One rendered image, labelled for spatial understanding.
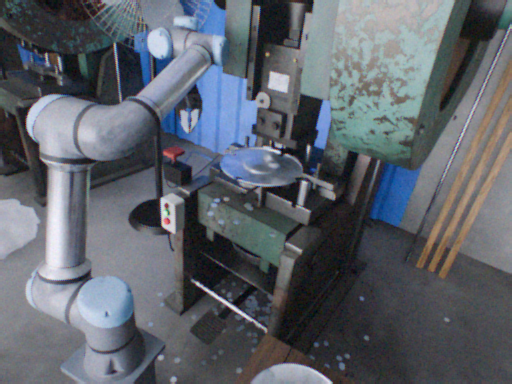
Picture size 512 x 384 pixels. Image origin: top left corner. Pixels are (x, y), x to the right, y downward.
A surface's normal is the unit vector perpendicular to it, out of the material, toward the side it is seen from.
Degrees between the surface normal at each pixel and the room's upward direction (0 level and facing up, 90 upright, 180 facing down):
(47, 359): 0
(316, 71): 90
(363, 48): 103
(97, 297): 7
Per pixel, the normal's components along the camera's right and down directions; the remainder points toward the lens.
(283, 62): -0.59, 0.36
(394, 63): -0.60, 0.55
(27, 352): 0.09, -0.86
